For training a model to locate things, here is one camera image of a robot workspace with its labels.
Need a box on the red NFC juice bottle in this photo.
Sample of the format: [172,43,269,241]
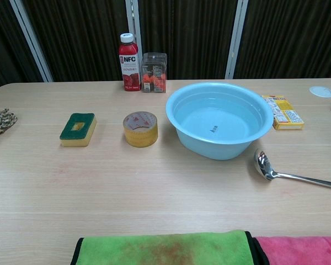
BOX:
[118,32,142,92]

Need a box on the yellow packing tape roll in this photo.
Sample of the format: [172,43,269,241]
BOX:
[122,111,158,147]

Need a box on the green and yellow sponge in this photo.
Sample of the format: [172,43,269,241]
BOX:
[59,112,98,148]

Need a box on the clear box with orange items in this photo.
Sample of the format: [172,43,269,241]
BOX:
[141,52,168,94]

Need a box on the green microfibre towel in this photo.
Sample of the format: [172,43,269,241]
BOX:
[70,230,266,265]

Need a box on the metal ladle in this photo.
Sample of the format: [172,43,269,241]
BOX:
[253,148,331,192]

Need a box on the yellow cardboard box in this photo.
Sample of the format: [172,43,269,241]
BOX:
[261,94,305,131]

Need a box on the pink microfibre towel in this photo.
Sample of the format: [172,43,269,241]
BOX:
[253,236,331,265]

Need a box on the grey partition frame post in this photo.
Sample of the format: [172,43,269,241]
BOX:
[225,0,249,80]
[130,0,143,55]
[9,0,54,83]

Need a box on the white round table cap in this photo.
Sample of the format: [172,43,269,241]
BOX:
[309,86,331,98]

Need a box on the braided rope bundle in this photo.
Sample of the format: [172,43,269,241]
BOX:
[0,108,18,143]

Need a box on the light blue plastic basin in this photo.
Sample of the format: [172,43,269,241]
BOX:
[165,82,275,161]

